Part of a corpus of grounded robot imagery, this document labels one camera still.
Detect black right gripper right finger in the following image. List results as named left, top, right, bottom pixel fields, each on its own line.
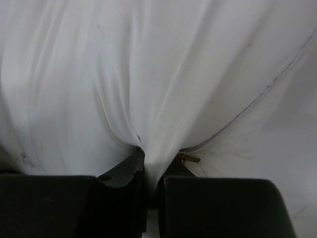
left=158, top=157, right=296, bottom=238

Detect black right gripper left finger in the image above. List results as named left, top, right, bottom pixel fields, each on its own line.
left=0, top=149, right=146, bottom=238

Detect white pillow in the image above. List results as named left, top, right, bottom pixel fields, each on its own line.
left=0, top=0, right=317, bottom=188

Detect brass pillow zipper pull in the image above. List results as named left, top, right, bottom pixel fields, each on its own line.
left=178, top=152, right=201, bottom=164

